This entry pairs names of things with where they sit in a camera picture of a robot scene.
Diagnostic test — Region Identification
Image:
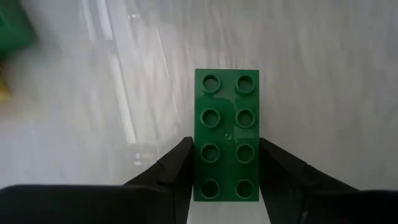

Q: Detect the green studded brick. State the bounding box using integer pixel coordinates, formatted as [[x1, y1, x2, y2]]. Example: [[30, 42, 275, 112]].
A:
[[193, 68, 261, 202]]

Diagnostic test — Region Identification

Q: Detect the green long block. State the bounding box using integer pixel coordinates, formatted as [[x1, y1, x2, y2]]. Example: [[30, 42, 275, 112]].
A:
[[0, 0, 37, 57]]

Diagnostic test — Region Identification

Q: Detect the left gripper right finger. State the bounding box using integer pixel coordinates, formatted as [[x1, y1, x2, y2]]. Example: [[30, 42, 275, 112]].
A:
[[259, 138, 359, 224]]

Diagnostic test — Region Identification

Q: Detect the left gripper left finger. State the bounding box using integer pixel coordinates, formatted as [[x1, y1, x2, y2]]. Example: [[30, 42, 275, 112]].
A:
[[123, 136, 195, 224]]

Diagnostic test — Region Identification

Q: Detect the yellow long block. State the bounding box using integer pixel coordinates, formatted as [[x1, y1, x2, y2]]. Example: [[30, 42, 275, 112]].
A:
[[0, 67, 12, 103]]

